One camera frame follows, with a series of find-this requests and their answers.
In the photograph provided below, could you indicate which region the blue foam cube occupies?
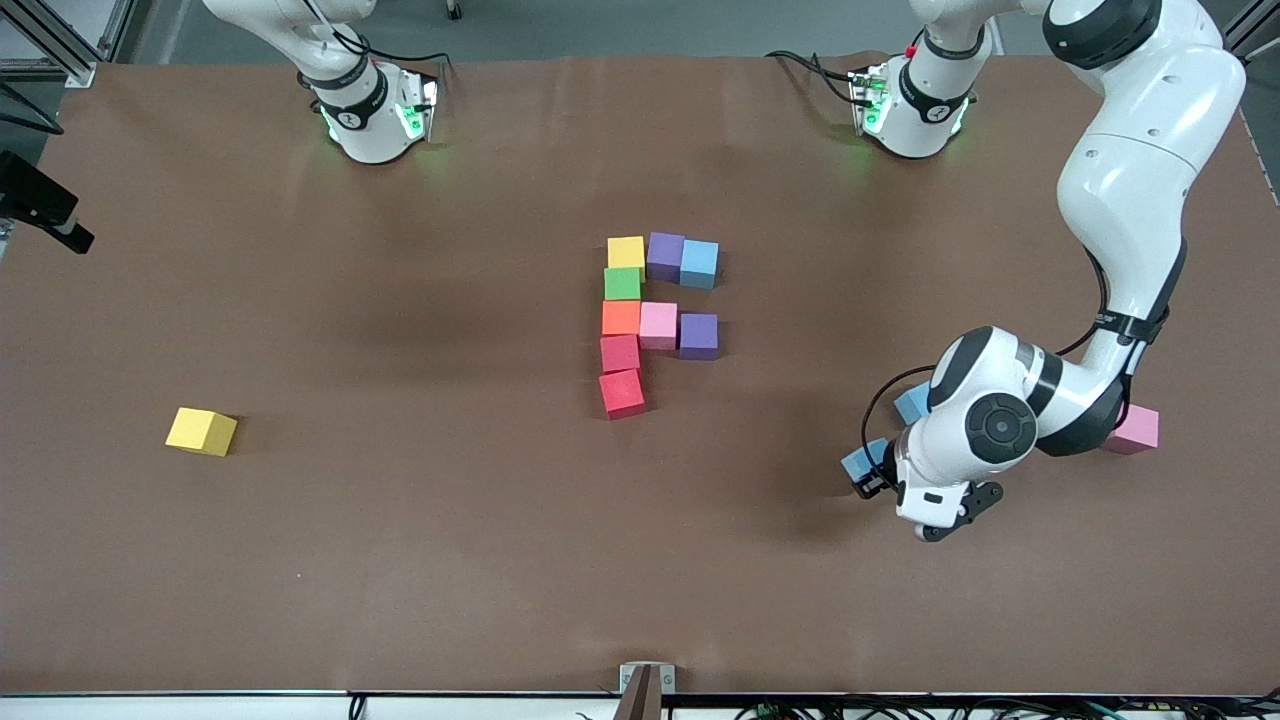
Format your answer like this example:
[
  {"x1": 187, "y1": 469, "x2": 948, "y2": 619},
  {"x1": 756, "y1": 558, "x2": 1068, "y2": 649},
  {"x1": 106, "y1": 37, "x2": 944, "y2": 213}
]
[
  {"x1": 841, "y1": 438, "x2": 891, "y2": 484},
  {"x1": 680, "y1": 240, "x2": 720, "y2": 291},
  {"x1": 893, "y1": 385, "x2": 937, "y2": 427}
]

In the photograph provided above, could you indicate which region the purple foam cube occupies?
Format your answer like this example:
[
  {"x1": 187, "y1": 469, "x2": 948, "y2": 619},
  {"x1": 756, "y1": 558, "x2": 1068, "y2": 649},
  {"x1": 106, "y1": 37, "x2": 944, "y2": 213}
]
[
  {"x1": 679, "y1": 313, "x2": 720, "y2": 361},
  {"x1": 647, "y1": 232, "x2": 687, "y2": 284}
]

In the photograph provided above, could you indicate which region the pink foam cube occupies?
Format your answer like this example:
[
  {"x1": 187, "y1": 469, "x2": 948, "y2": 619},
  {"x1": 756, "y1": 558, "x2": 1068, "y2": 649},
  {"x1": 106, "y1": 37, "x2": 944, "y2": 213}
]
[
  {"x1": 1105, "y1": 403, "x2": 1161, "y2": 456},
  {"x1": 640, "y1": 302, "x2": 679, "y2": 352}
]

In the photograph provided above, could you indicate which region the brown table mat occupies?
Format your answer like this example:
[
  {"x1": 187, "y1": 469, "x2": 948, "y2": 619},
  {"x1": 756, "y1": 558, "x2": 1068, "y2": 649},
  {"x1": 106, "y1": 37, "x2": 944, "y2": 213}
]
[{"x1": 0, "y1": 50, "x2": 1280, "y2": 698}]

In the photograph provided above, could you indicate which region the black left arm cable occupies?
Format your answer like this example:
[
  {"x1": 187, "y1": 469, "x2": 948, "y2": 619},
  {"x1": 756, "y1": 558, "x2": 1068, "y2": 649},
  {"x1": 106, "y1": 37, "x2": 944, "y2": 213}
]
[{"x1": 862, "y1": 250, "x2": 1171, "y2": 471}]

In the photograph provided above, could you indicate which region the aluminium frame profile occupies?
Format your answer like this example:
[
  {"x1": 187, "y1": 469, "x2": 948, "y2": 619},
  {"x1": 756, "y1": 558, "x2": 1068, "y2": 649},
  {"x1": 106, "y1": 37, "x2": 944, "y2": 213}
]
[
  {"x1": 0, "y1": 0, "x2": 138, "y2": 89},
  {"x1": 1220, "y1": 0, "x2": 1280, "y2": 61}
]

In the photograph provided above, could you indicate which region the black cable bundle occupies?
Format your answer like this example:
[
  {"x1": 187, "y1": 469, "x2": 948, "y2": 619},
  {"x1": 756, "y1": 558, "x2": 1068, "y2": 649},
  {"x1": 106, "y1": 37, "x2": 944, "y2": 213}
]
[{"x1": 735, "y1": 698, "x2": 1280, "y2": 720}]

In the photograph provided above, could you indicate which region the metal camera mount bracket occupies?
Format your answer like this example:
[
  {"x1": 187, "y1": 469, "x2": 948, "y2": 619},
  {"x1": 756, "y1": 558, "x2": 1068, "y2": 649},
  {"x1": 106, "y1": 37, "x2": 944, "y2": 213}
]
[{"x1": 612, "y1": 662, "x2": 678, "y2": 720}]

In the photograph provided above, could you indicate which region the black base cable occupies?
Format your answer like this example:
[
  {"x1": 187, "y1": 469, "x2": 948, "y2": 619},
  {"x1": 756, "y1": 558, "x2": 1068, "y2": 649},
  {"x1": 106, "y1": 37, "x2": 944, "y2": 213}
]
[{"x1": 765, "y1": 50, "x2": 863, "y2": 107}]

